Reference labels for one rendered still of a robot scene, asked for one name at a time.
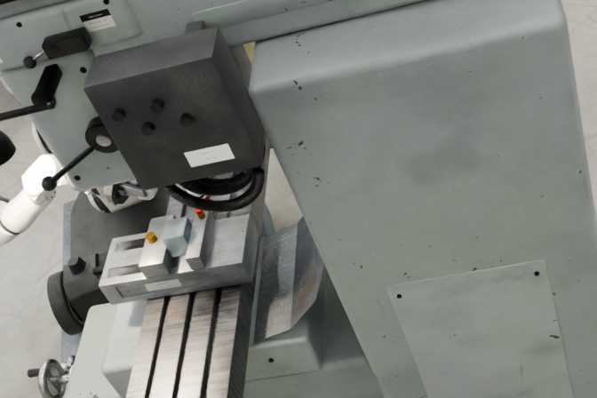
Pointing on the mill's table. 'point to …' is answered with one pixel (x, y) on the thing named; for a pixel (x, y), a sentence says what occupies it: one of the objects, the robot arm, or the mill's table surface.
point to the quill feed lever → (97, 138)
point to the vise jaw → (152, 264)
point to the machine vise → (235, 232)
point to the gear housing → (27, 26)
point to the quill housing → (69, 121)
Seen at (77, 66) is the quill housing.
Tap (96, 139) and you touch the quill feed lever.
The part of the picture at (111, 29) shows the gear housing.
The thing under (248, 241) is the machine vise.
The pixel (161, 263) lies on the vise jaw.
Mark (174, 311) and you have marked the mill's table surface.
